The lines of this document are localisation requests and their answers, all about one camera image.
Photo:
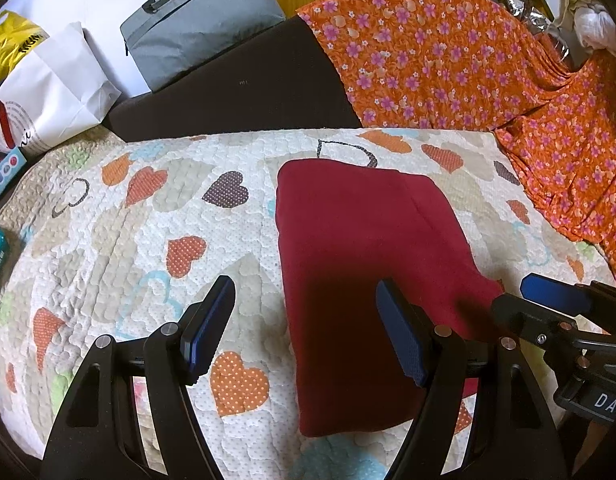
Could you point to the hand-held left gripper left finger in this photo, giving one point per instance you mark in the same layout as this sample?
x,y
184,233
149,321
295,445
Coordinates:
x,y
208,330

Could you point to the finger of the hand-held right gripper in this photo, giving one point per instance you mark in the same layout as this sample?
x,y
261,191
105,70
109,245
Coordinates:
x,y
552,292
517,315

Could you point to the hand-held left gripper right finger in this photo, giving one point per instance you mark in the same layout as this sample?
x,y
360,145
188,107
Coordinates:
x,y
402,330

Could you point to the maroon garment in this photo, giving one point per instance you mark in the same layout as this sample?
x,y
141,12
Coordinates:
x,y
363,240

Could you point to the heart print quilted blanket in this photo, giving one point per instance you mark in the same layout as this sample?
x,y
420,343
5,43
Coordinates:
x,y
138,240

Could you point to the dark brown cushion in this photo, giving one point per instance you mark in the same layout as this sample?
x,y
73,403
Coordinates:
x,y
238,90

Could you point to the blue box with coloured dots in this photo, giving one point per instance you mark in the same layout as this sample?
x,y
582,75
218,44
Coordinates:
x,y
3,185

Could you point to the silver foil wrap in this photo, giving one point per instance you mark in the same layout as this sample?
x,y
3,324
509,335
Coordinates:
x,y
542,25

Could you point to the orange floral cloth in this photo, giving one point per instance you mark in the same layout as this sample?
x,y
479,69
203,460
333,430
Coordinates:
x,y
412,60

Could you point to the white crumpled cloth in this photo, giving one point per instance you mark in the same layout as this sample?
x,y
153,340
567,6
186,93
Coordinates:
x,y
590,15

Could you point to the white paper bag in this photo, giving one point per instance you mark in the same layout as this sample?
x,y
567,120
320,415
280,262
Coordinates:
x,y
53,95

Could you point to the grey fabric bag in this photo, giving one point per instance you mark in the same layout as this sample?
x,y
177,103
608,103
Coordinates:
x,y
203,25

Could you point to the yellow plastic bag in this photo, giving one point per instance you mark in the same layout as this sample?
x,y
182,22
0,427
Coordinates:
x,y
8,40

